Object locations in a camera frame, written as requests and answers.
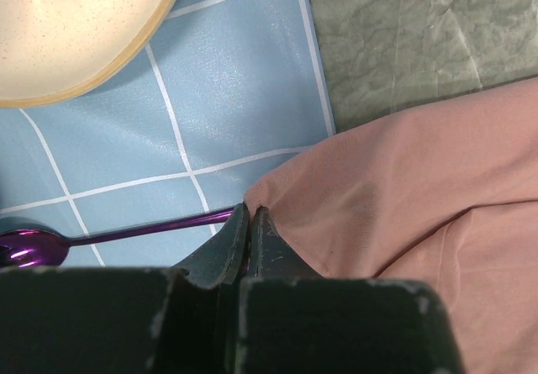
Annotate blue grid placemat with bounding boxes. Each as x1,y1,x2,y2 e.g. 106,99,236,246
0,0,337,268

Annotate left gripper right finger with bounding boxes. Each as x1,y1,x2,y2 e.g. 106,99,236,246
237,208,464,373

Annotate cream divided plate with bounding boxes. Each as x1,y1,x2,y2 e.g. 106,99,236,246
1,0,176,108

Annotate pink printed t shirt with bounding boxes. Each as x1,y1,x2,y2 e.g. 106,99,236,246
245,79,537,373

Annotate purple spoon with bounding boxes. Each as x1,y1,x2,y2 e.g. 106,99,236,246
1,207,234,268

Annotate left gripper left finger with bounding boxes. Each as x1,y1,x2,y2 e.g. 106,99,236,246
1,204,250,373

